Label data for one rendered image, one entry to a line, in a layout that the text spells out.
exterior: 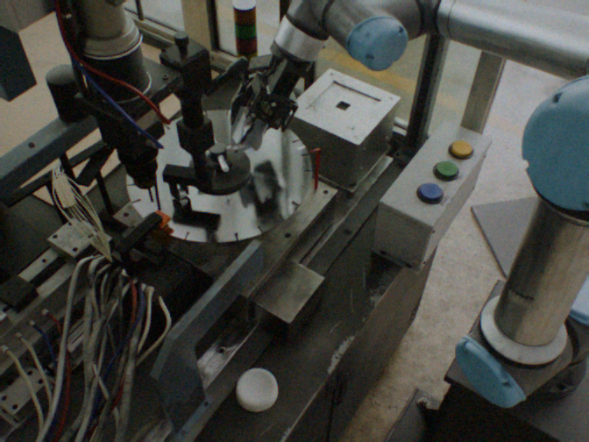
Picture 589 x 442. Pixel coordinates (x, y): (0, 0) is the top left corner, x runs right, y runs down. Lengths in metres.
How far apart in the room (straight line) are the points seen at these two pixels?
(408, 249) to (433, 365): 0.85
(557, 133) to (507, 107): 2.26
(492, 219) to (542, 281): 1.59
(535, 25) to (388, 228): 0.50
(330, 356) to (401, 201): 0.31
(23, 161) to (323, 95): 0.63
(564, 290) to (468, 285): 1.39
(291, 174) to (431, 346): 1.07
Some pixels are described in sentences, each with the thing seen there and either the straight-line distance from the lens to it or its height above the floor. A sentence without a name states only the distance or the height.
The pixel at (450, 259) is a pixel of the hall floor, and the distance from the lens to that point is 2.22.
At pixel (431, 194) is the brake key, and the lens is 1.14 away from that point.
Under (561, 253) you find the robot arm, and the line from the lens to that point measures 0.74.
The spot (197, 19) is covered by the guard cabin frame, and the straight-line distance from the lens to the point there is 1.64.
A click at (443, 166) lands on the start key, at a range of 1.20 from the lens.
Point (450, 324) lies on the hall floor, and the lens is 2.07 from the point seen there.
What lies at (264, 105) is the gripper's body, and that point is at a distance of 0.99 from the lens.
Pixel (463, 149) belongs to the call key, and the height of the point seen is 0.91.
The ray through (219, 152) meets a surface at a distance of 1.06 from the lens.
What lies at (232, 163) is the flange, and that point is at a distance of 1.09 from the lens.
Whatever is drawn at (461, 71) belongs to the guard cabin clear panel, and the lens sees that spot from 1.30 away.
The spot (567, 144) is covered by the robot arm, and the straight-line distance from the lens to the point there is 0.63.
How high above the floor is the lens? 1.73
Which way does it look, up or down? 50 degrees down
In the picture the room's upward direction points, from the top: 1 degrees clockwise
